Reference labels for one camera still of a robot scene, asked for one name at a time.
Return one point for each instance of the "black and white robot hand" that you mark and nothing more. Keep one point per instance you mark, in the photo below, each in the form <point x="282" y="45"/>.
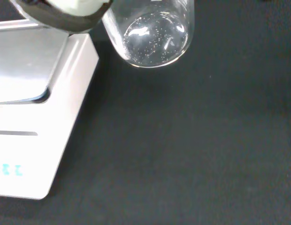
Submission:
<point x="72" y="14"/>

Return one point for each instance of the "black cloth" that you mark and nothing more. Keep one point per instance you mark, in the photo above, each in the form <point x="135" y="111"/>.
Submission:
<point x="183" y="140"/>

